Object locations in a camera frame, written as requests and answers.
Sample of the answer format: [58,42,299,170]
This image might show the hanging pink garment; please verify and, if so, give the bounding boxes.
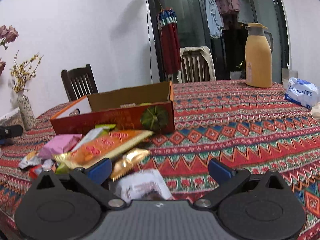
[216,0,240,15]

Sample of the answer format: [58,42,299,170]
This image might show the orange cardboard box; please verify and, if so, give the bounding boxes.
[50,81,175,135]

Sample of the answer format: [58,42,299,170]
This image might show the floral ceramic vase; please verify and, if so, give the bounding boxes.
[17,91,36,131]

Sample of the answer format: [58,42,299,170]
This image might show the wooden chair with cloth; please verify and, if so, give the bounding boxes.
[181,51,210,83]

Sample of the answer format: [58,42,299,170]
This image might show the red hanging tassel ornament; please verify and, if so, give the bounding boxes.
[157,8,181,76]

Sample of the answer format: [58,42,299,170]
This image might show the clear seed storage container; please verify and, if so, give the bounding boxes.
[0,107,25,132]

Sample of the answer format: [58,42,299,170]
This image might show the beige cloth on chair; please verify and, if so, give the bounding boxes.
[172,46,216,83]

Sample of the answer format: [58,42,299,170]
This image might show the yellow thermos jug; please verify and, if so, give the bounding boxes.
[245,23,273,88]

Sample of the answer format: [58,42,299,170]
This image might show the patterned red tablecloth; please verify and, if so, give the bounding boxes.
[1,80,319,239]

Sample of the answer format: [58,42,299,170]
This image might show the orange long snack packet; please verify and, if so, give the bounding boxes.
[53,129,153,170]

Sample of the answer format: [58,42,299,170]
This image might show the dark sliding glass door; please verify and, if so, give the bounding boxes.
[146,0,289,83]

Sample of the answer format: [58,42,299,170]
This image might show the pink dried roses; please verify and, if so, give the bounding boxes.
[0,24,20,77]

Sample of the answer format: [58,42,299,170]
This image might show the small red silver packet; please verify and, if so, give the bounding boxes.
[18,151,54,179]

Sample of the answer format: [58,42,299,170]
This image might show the yellow flower branches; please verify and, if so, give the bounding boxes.
[10,51,43,94]

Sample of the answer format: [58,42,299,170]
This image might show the gold foil snack packet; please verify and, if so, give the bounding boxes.
[110,148,150,181]

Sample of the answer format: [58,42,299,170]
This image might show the hanging light blue garment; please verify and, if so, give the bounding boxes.
[204,0,223,38]

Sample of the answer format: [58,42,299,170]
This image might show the dark wooden chair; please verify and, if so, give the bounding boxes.
[61,64,98,102]

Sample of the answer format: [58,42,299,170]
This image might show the white printed snack packet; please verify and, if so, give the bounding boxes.
[110,169,173,203]

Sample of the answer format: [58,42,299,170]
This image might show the pink snack packet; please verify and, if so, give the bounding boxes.
[39,134,82,159]

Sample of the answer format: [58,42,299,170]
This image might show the blue white tissue pack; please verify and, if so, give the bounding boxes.
[285,77,319,109]

